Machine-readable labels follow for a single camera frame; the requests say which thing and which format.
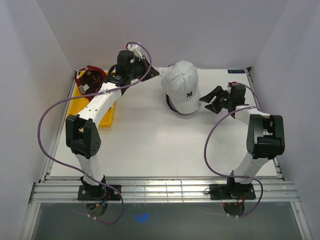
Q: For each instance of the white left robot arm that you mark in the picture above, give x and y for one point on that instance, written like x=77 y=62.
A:
x=82 y=136

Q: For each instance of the aluminium frame rail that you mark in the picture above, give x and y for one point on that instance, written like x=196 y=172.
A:
x=156 y=190

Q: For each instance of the white baseball cap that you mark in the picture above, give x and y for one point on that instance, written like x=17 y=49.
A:
x=181 y=83

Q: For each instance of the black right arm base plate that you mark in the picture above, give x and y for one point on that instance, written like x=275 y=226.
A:
x=226 y=192

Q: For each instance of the red baseball cap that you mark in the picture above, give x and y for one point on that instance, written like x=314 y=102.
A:
x=89 y=80

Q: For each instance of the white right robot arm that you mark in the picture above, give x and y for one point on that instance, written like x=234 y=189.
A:
x=265 y=137

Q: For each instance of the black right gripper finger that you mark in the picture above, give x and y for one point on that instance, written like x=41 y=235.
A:
x=214 y=93
x=214 y=107

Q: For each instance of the yellow plastic bin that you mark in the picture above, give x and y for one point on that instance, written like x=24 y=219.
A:
x=100 y=109

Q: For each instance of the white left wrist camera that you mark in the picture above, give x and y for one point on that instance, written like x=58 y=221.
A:
x=136 y=49

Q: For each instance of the purple LA baseball cap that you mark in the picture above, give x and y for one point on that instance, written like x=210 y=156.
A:
x=170 y=65

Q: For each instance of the black NY baseball cap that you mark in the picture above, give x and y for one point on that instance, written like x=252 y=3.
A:
x=170 y=104

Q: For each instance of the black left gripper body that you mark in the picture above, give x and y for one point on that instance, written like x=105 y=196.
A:
x=138 y=66

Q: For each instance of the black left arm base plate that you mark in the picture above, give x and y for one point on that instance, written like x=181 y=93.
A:
x=97 y=193

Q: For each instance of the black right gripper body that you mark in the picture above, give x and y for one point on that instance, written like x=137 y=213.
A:
x=223 y=99

